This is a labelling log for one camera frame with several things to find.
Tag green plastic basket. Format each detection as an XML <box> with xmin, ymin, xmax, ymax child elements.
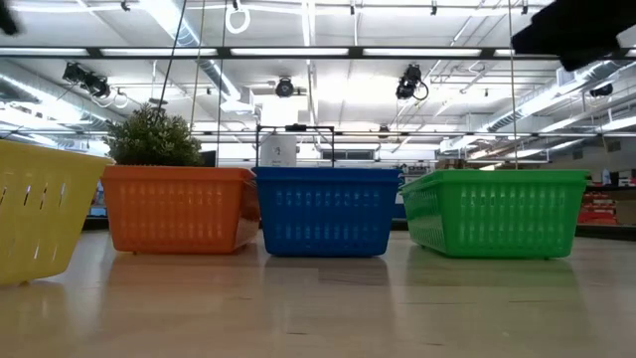
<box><xmin>398</xmin><ymin>169</ymin><xmax>591</xmax><ymax>261</ymax></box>

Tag blue plastic basket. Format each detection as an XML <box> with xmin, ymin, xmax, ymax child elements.
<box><xmin>252</xmin><ymin>166</ymin><xmax>403</xmax><ymax>259</ymax></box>

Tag orange plastic basket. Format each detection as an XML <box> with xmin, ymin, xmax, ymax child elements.
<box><xmin>100</xmin><ymin>165</ymin><xmax>261</xmax><ymax>256</ymax></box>

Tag yellow plastic basket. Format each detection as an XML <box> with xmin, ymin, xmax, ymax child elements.
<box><xmin>0</xmin><ymin>139</ymin><xmax>116</xmax><ymax>287</ymax></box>

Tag red shelf goods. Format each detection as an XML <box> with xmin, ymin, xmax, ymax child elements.
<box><xmin>577</xmin><ymin>190</ymin><xmax>620</xmax><ymax>227</ymax></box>

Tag black overhead crossbar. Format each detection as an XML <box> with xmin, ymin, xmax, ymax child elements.
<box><xmin>0</xmin><ymin>46</ymin><xmax>636</xmax><ymax>62</ymax></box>

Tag white box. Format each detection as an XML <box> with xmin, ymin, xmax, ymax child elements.
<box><xmin>258</xmin><ymin>134</ymin><xmax>299</xmax><ymax>168</ymax></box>

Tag green potted plant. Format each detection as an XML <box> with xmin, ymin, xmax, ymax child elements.
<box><xmin>103</xmin><ymin>102</ymin><xmax>206</xmax><ymax>168</ymax></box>

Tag thin hanging cable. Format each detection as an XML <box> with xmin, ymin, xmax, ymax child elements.
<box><xmin>156</xmin><ymin>0</ymin><xmax>189</xmax><ymax>109</ymax></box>
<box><xmin>506</xmin><ymin>0</ymin><xmax>520</xmax><ymax>171</ymax></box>

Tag black metal stand frame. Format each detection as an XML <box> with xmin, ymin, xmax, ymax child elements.
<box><xmin>254</xmin><ymin>123</ymin><xmax>337</xmax><ymax>169</ymax></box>

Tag white hanging cable loop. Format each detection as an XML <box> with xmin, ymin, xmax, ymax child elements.
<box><xmin>224</xmin><ymin>0</ymin><xmax>252</xmax><ymax>36</ymax></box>

